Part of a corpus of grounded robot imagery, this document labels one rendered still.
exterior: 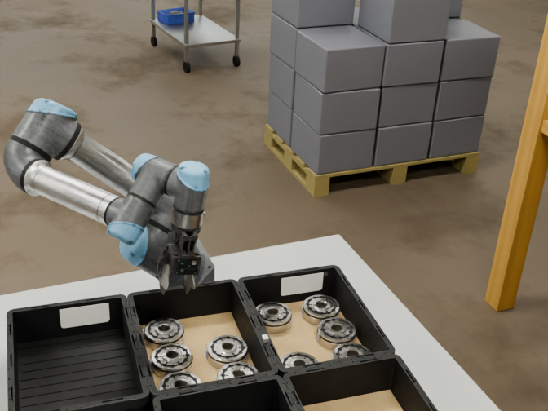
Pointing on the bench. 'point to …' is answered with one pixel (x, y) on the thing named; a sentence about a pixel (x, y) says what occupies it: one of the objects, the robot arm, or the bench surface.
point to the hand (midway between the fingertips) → (174, 288)
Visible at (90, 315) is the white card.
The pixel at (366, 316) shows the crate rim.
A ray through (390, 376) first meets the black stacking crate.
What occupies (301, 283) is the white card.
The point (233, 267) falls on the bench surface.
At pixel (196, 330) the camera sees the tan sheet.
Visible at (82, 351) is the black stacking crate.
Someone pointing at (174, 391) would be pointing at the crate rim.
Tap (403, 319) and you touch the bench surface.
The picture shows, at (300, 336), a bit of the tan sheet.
